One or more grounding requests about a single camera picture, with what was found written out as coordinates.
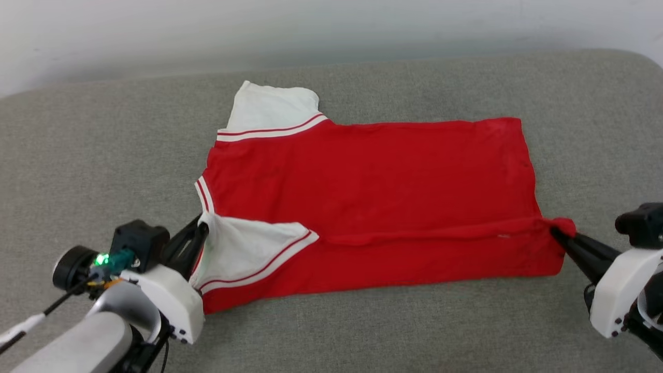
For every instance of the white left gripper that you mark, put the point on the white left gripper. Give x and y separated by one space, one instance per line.
171 300

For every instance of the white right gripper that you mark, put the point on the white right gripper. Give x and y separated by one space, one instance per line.
619 295

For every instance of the red and white shirt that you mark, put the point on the red and white shirt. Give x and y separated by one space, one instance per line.
388 181

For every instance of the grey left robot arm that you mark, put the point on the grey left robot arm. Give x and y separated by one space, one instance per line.
88 342

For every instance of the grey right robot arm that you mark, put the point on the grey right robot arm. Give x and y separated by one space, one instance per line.
650 316

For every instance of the grey fabric sofa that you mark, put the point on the grey fabric sofa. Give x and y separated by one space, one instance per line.
388 331

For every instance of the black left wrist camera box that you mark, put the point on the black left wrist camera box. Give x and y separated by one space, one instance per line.
140 241

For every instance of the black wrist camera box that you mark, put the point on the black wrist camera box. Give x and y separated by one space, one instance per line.
140 241
642 225

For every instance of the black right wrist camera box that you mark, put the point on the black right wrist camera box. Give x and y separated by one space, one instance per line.
642 225

